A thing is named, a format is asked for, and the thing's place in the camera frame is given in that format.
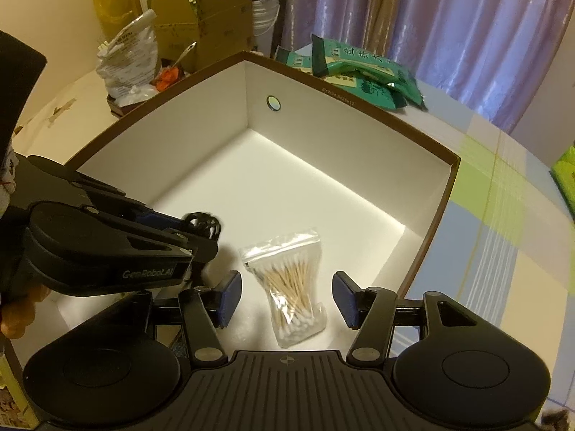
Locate bag of cotton swabs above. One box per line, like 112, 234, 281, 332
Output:
240, 230, 326, 348

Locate black cable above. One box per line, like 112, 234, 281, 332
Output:
182, 210, 225, 241

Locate person's left hand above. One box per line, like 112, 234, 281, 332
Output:
1, 283, 51, 339

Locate brown open storage box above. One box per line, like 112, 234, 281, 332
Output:
8, 51, 462, 369

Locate checkered tablecloth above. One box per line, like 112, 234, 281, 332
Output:
291, 44, 575, 414

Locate clear plastic bag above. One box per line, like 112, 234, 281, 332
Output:
96, 9, 160, 99

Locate green wet wipes packets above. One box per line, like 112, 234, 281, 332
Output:
275, 35, 426, 111

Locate cardboard box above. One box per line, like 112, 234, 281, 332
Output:
138, 0, 256, 72

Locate green tissue pack stack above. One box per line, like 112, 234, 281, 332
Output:
551, 145, 575, 217

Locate purple curtain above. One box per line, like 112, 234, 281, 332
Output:
282, 0, 574, 131

